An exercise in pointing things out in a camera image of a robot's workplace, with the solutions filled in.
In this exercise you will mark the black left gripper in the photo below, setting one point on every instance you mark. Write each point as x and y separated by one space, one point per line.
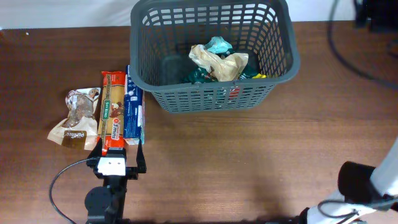
132 173

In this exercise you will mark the San Remo spaghetti pack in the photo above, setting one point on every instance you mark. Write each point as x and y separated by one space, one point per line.
111 121

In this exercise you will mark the beige granola pouch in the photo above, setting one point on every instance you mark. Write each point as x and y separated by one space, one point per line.
79 129

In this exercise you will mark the blue tissue pack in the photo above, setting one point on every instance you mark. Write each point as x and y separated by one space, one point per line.
134 112

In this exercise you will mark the green Nescafe coffee bag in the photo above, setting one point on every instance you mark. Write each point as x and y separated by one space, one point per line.
200 75

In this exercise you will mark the beige paper pouch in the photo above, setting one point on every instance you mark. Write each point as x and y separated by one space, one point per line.
224 70

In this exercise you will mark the small mint green packet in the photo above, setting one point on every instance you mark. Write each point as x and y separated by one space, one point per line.
217 45

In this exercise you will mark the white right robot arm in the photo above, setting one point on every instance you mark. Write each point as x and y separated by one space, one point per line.
361 189

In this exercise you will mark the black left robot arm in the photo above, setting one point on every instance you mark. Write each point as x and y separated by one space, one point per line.
105 204

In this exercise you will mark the grey plastic basket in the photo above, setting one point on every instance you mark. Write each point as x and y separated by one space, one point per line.
163 32

